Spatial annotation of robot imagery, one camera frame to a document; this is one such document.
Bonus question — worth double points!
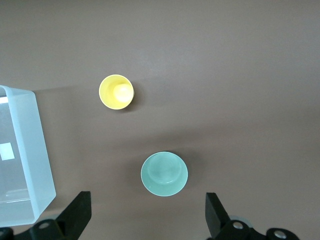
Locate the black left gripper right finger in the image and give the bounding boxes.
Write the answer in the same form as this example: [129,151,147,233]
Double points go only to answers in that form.
[205,191,267,240]

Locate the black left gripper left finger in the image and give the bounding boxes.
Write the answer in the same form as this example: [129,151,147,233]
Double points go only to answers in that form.
[29,191,91,240]

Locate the pale green bowl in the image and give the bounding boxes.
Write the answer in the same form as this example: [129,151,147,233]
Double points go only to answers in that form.
[140,150,189,198]

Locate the yellow plastic cup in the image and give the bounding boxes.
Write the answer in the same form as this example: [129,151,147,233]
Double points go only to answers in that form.
[98,73,136,111]

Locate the translucent white plastic bin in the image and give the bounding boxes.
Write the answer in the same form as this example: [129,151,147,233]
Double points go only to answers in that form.
[0,84,57,227]

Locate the brown table cover sheet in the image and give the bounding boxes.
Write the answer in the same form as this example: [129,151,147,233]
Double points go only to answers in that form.
[0,0,320,240]

